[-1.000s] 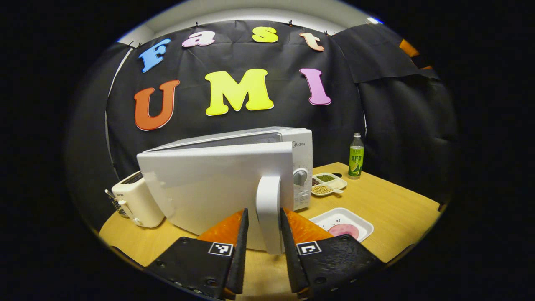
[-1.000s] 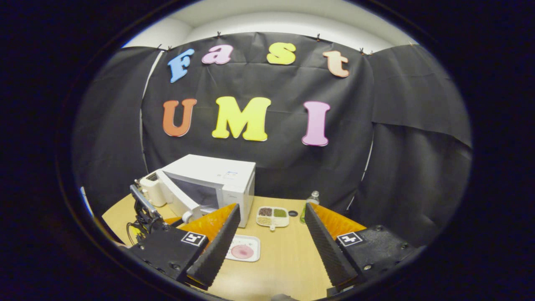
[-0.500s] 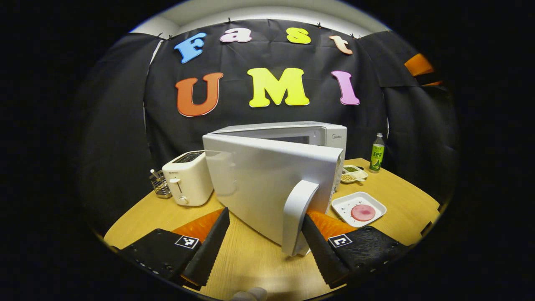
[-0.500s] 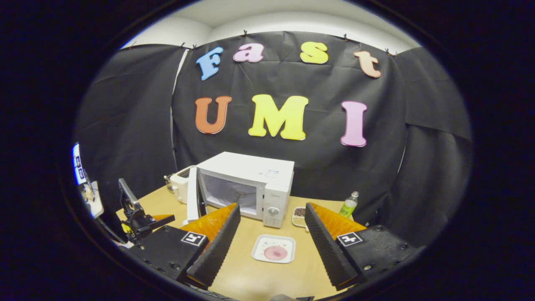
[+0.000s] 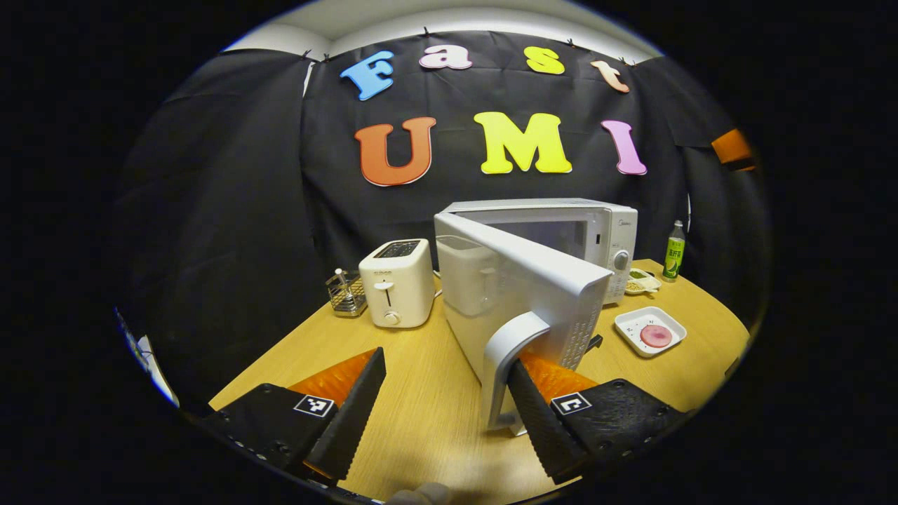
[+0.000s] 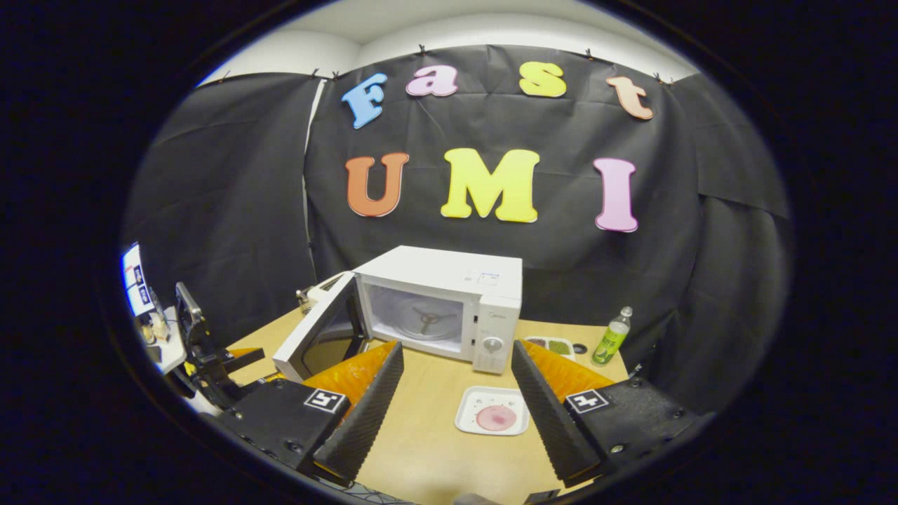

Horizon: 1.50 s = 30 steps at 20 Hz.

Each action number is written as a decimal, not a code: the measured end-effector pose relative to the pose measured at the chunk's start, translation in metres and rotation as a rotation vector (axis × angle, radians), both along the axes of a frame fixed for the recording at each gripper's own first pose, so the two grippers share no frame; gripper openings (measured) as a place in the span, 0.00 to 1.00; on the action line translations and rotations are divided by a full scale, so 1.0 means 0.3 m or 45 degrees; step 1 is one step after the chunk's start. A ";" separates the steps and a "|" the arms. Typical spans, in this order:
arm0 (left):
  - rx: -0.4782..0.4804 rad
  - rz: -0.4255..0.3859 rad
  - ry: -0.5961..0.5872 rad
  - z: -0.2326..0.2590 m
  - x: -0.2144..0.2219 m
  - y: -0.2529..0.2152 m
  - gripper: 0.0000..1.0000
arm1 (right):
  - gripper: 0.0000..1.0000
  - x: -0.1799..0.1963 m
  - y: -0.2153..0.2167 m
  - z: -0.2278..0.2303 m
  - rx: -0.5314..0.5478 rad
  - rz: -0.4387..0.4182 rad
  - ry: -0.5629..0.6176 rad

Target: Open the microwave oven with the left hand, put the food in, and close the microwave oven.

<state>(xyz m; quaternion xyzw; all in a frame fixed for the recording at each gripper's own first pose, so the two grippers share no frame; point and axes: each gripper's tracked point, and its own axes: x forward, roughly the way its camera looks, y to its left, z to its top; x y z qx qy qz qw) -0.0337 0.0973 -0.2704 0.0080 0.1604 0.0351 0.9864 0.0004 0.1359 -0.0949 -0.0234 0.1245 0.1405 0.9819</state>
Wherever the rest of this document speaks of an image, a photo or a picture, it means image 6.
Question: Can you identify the white toaster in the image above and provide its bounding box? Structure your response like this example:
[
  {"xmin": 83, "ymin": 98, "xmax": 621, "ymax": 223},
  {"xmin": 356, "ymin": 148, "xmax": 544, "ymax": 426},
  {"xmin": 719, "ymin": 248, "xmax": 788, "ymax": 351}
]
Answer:
[{"xmin": 296, "ymin": 272, "xmax": 353, "ymax": 311}]

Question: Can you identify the white divided grain dish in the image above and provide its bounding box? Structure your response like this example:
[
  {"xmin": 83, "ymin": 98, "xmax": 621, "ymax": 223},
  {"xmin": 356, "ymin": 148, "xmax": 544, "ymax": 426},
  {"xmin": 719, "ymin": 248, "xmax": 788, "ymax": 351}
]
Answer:
[{"xmin": 523, "ymin": 336, "xmax": 576, "ymax": 361}]

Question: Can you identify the cluttered white side desk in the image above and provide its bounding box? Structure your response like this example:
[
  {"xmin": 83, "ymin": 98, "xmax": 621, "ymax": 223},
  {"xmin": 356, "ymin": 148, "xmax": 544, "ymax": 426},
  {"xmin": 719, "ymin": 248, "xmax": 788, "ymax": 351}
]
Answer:
[{"xmin": 137, "ymin": 309, "xmax": 187, "ymax": 374}]

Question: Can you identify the white microwave oven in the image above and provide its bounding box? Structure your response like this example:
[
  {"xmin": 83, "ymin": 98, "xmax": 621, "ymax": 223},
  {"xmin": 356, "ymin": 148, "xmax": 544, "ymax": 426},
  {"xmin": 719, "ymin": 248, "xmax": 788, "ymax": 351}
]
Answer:
[{"xmin": 272, "ymin": 245, "xmax": 523, "ymax": 383}]

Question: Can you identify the pink round food slice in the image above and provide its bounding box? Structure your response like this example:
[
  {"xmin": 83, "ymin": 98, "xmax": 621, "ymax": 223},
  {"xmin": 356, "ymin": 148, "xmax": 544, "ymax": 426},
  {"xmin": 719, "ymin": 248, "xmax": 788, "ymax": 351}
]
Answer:
[{"xmin": 476, "ymin": 405, "xmax": 518, "ymax": 431}]

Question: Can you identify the green drink bottle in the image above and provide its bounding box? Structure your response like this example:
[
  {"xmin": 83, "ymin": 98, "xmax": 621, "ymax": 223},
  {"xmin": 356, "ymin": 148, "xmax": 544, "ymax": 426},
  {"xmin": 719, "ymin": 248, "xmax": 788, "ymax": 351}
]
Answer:
[{"xmin": 591, "ymin": 307, "xmax": 634, "ymax": 368}]

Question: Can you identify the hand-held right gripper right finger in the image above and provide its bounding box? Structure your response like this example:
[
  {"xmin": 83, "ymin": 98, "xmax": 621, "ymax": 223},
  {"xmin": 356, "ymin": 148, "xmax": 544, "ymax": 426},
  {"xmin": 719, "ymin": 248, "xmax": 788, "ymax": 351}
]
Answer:
[{"xmin": 511, "ymin": 338, "xmax": 702, "ymax": 490}]

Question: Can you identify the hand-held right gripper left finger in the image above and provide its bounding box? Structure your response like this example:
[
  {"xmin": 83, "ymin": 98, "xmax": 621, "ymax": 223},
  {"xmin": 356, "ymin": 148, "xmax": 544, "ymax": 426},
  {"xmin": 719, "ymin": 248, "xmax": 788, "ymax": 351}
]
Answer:
[{"xmin": 210, "ymin": 342, "xmax": 406, "ymax": 488}]

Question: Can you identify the white printed sign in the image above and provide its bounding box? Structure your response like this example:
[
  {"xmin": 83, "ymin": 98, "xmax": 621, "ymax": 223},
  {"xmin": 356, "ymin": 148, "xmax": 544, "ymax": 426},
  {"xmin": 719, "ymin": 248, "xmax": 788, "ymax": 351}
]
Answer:
[{"xmin": 123, "ymin": 243, "xmax": 156, "ymax": 318}]

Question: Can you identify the black backdrop cloth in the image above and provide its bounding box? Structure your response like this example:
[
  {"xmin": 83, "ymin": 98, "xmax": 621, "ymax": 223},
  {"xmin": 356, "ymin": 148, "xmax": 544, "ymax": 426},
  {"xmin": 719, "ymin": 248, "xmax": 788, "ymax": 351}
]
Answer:
[{"xmin": 123, "ymin": 46, "xmax": 793, "ymax": 415}]

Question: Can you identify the white square food plate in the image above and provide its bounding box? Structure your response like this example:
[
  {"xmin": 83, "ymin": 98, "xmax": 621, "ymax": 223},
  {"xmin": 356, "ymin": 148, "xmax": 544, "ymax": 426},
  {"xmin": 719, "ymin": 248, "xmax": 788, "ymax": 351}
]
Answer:
[{"xmin": 455, "ymin": 386, "xmax": 530, "ymax": 436}]

